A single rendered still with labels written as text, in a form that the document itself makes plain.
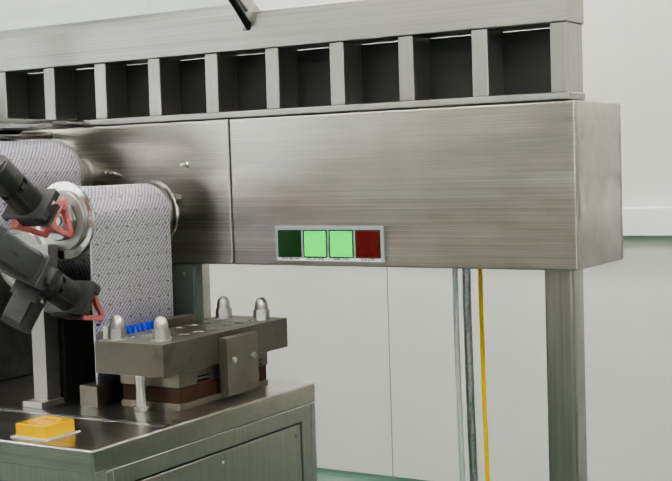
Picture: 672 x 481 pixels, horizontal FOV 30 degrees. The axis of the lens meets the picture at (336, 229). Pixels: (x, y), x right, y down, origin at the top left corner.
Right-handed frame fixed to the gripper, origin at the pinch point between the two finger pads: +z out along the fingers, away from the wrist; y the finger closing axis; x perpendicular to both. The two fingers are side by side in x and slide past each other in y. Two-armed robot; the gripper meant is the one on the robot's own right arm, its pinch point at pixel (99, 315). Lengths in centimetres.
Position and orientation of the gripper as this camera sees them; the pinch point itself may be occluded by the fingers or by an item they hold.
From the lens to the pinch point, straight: 242.5
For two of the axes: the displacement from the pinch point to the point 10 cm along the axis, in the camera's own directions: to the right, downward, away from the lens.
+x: 2.3, -9.0, 3.8
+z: 4.6, 4.4, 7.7
